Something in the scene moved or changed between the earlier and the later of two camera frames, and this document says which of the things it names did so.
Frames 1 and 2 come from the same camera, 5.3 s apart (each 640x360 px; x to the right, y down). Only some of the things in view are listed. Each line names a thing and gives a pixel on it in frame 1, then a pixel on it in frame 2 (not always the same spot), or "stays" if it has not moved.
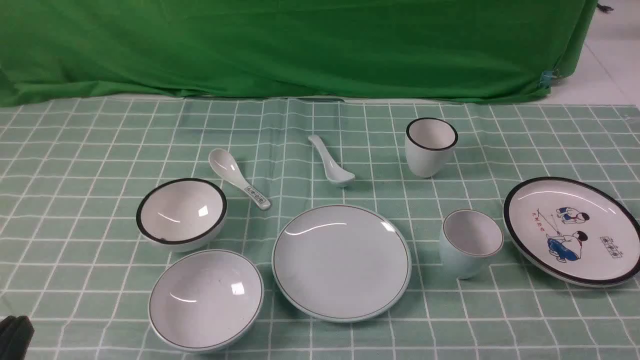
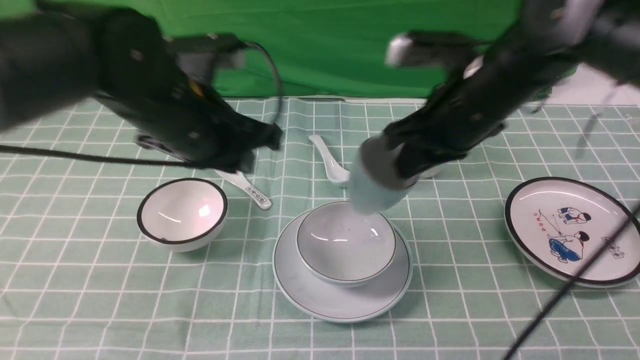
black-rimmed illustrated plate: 572,232 stays
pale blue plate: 342,264 stays
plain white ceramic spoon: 335,174 stays
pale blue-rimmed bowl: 204,301 → 339,246
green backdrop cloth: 60,51 stays
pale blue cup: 467,239 → 377,182
